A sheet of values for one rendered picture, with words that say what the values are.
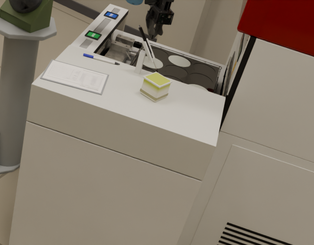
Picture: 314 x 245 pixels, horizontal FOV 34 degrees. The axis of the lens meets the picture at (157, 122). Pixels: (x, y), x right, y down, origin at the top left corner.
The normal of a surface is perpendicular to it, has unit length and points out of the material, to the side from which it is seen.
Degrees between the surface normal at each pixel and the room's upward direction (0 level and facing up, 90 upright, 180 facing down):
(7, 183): 0
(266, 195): 90
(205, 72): 0
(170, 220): 90
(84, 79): 0
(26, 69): 90
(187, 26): 90
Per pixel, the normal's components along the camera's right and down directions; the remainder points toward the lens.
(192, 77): 0.25, -0.81
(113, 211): -0.20, 0.49
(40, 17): 0.84, 0.45
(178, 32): -0.44, 0.39
